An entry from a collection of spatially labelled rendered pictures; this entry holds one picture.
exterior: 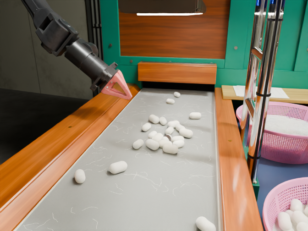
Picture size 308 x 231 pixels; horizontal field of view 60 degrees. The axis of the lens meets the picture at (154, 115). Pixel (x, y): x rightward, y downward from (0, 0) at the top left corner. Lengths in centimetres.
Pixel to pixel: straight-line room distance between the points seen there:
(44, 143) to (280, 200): 49
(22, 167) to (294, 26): 96
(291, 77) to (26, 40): 342
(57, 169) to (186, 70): 63
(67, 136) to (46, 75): 323
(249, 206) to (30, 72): 380
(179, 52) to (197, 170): 62
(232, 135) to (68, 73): 311
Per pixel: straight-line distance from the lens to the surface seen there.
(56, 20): 75
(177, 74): 103
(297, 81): 114
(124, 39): 113
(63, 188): 53
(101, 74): 69
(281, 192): 51
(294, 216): 51
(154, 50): 110
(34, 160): 59
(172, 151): 61
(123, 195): 50
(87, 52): 73
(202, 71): 102
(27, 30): 395
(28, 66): 407
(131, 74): 113
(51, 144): 65
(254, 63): 67
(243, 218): 43
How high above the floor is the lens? 104
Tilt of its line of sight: 21 degrees down
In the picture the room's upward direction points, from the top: straight up
